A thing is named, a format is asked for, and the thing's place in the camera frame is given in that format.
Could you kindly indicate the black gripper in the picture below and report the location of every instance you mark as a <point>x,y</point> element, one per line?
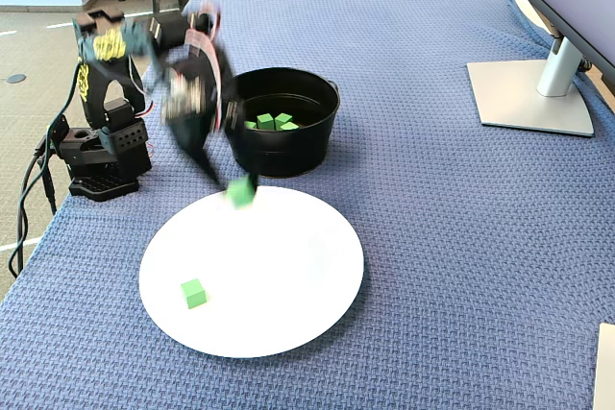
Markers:
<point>190,137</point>

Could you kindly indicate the green cube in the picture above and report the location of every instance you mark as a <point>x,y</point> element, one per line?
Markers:
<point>289,127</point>
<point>283,118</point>
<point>193,293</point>
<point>240,191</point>
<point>251,125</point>
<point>264,121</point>

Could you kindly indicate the white round plate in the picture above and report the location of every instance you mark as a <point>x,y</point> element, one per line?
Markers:
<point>288,285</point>

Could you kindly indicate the black metal bucket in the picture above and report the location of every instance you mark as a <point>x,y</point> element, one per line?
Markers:
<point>307,151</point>

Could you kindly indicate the white floor tape line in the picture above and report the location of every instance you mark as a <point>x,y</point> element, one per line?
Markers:
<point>31,240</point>

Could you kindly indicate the blue woven table cloth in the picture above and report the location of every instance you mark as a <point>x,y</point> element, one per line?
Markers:
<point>432,237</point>

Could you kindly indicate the dark round floor cover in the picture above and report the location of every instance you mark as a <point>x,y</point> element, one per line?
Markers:
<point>17,78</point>

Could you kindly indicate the silver monitor stand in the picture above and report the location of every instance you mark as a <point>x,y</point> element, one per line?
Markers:
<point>528,98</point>

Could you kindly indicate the white flat sheet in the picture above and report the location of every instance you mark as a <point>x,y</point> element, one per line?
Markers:
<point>606,367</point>

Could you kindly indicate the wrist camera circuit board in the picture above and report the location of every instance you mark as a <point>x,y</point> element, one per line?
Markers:
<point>185,95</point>

